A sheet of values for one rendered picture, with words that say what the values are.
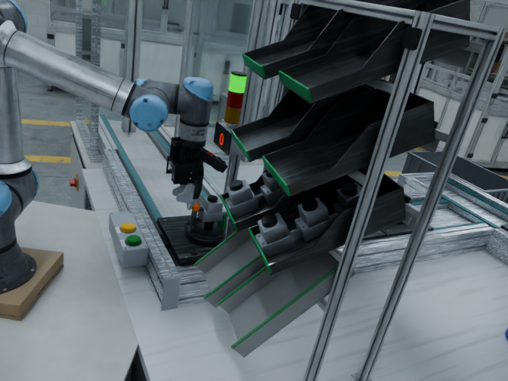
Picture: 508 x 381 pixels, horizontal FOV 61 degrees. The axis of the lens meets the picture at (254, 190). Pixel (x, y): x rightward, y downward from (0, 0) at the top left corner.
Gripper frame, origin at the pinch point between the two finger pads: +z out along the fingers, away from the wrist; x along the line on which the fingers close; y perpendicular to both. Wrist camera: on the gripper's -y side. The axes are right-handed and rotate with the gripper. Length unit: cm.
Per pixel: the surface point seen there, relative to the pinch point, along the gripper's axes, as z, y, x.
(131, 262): 15.8, 16.4, 2.0
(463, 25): -58, -17, 53
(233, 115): -21.6, -17.0, -16.7
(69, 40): 40, -21, -522
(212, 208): 0.2, -5.7, 2.2
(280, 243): -15.5, -0.6, 44.2
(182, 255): 10.4, 4.4, 8.9
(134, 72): -14, -7, -105
